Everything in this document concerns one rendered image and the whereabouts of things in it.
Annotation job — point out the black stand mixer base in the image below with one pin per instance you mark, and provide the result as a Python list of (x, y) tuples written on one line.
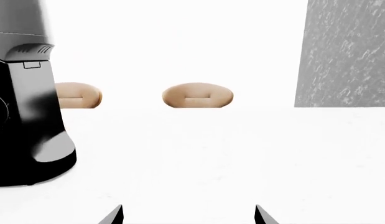
[(27, 121)]

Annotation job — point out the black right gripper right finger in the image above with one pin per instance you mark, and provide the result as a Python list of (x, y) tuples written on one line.
[(262, 217)]

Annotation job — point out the tan chair backrest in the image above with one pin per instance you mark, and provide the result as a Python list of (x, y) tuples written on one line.
[(77, 95), (197, 95)]

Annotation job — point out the grey marble panel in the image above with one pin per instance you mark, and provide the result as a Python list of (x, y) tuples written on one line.
[(346, 53)]

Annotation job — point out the grey stand mixer head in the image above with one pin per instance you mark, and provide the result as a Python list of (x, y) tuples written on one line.
[(19, 30)]

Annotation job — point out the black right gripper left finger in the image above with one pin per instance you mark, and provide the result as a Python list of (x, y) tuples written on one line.
[(115, 217)]

